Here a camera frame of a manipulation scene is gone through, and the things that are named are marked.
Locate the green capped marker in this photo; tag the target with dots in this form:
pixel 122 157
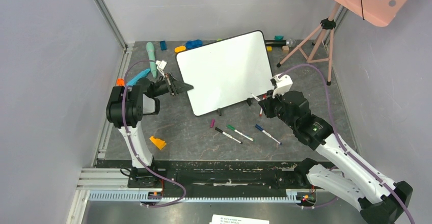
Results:
pixel 240 133

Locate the orange toy piece at left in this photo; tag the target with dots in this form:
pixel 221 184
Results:
pixel 120 82

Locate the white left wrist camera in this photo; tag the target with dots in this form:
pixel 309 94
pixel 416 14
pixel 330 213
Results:
pixel 160 65

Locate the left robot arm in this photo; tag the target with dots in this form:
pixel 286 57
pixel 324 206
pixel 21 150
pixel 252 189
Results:
pixel 125 109

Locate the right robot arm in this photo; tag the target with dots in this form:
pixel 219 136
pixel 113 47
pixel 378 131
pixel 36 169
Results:
pixel 378 198

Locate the aluminium frame profile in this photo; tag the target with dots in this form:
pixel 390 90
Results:
pixel 111 23

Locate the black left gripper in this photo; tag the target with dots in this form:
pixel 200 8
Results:
pixel 174 86

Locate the white whiteboard with black frame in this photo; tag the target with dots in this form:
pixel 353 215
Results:
pixel 226 72

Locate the blue toy crayon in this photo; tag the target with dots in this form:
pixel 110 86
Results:
pixel 142 74

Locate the blue toy car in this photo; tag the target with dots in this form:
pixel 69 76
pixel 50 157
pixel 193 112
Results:
pixel 190 44

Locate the mint green toy microphone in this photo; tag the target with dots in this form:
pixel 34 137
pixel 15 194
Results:
pixel 151 56

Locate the dark blue block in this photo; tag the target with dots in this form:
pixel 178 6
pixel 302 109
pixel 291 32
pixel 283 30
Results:
pixel 163 45

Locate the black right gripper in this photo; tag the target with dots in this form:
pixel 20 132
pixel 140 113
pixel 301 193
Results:
pixel 267 104

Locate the white cable duct rail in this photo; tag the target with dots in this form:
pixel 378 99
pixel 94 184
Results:
pixel 142 196

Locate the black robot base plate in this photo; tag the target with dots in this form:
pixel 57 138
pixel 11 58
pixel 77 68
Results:
pixel 220 179

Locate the black capped marker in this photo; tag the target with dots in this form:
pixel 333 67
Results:
pixel 227 135

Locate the wooden cube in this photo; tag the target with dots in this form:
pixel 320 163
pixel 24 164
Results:
pixel 285 49

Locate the blue capped marker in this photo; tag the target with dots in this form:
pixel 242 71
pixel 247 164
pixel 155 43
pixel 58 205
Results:
pixel 267 134

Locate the black flashlight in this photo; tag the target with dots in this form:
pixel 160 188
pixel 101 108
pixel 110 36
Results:
pixel 279 43

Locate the orange wedge block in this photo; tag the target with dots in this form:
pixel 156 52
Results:
pixel 159 143

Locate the white paper sheet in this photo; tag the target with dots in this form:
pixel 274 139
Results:
pixel 224 219

